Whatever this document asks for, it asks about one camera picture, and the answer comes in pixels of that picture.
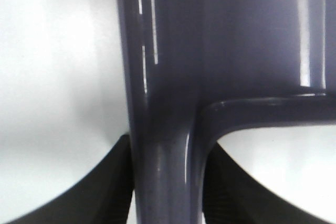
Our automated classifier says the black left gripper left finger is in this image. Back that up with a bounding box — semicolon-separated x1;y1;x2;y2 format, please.
1;134;134;223

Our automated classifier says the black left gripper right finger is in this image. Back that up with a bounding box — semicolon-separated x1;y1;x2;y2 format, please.
202;143;325;223

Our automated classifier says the purple plastic dustpan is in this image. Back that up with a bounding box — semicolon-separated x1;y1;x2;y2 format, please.
118;0;335;223

